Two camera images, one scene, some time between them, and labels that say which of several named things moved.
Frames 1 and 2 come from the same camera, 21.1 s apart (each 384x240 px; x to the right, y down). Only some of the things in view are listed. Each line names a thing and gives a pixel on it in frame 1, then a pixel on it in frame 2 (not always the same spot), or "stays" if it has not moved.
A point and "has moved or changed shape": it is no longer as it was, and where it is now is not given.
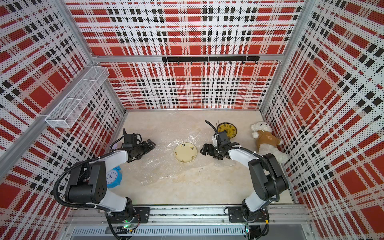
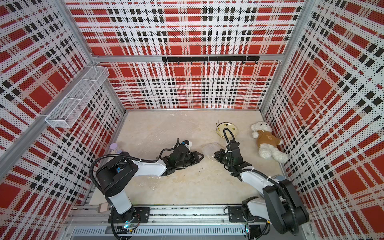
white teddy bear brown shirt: x=266 y=142 stays
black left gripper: x=147 y=148 to x=195 y=158
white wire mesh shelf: x=68 y=109 stays
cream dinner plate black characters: x=185 y=152 has moved or changed shape
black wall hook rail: x=216 y=59 stays
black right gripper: x=209 y=153 to x=218 y=156
